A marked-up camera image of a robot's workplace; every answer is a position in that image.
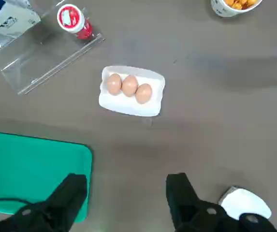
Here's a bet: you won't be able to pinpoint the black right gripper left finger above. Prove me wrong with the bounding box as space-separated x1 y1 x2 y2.
0 173 88 232

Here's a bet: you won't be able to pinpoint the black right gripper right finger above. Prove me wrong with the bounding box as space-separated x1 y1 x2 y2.
166 172 277 232

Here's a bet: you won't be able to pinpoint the white egg box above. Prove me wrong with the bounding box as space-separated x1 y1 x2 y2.
98 65 166 117

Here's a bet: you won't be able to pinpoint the orange snack pieces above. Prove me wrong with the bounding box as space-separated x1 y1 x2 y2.
224 0 259 10

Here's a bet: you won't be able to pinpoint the green plastic tray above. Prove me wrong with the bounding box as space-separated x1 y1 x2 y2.
0 131 93 223

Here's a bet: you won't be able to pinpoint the red can with white lid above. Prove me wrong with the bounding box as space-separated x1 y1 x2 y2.
57 3 96 41

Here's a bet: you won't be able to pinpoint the blue and white carton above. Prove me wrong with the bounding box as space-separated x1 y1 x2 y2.
0 0 42 39

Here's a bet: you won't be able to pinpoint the white printed paper cup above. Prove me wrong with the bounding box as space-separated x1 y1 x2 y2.
210 0 262 18

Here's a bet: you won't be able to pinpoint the thin black cable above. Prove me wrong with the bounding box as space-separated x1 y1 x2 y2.
0 198 34 206

